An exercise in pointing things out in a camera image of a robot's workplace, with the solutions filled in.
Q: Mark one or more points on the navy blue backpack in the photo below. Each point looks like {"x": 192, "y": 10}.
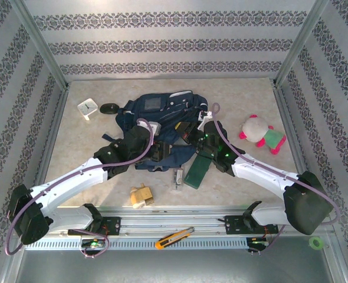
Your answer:
{"x": 132, "y": 112}

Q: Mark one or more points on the dark green pencil case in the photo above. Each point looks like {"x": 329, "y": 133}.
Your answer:
{"x": 196, "y": 174}

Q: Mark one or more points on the black computer mouse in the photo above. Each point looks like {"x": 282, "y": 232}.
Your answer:
{"x": 109, "y": 108}

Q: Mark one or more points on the clear plastic stationery pouch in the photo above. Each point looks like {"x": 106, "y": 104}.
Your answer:
{"x": 178, "y": 178}

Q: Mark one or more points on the tan wooden block toy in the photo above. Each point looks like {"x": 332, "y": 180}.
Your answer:
{"x": 143, "y": 194}

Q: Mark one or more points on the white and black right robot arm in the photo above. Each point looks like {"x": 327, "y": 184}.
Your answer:
{"x": 259, "y": 174}

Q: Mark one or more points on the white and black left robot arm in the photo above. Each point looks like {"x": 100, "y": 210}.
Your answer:
{"x": 73, "y": 182}

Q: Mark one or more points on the white pink green plush toy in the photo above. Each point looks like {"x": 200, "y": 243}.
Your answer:
{"x": 255, "y": 129}

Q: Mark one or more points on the white square desk clock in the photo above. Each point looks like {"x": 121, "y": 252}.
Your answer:
{"x": 87, "y": 106}

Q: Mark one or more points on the orange and black utility knife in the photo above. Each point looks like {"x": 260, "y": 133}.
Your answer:
{"x": 174, "y": 237}

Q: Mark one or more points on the right controller board green light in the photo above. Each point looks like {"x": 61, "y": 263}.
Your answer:
{"x": 258, "y": 241}

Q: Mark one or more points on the controller board green light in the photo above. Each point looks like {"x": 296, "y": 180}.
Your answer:
{"x": 93, "y": 243}
{"x": 258, "y": 241}

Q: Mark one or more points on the left controller board green light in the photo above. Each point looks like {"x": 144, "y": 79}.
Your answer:
{"x": 93, "y": 243}

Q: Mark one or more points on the green tape roll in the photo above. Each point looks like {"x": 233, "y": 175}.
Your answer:
{"x": 310, "y": 243}

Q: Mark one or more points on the aluminium table edge rail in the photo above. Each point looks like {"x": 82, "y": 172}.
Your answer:
{"x": 290, "y": 123}
{"x": 47, "y": 147}

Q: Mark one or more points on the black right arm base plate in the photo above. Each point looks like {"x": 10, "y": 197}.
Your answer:
{"x": 233, "y": 224}

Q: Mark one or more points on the aluminium linear rail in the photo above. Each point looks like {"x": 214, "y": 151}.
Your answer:
{"x": 162, "y": 222}

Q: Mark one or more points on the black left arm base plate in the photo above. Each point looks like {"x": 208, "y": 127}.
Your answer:
{"x": 113, "y": 225}

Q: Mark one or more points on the aluminium frame post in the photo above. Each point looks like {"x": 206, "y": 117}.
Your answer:
{"x": 299, "y": 44}
{"x": 41, "y": 44}

